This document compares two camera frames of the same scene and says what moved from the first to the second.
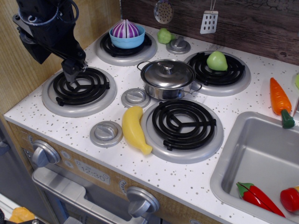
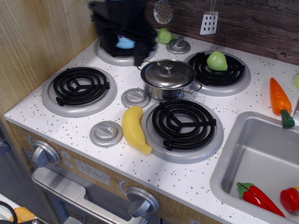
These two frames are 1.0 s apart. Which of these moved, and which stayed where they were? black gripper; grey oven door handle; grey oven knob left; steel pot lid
Moved: black gripper
Stayed: grey oven door handle; steel pot lid; grey oven knob left
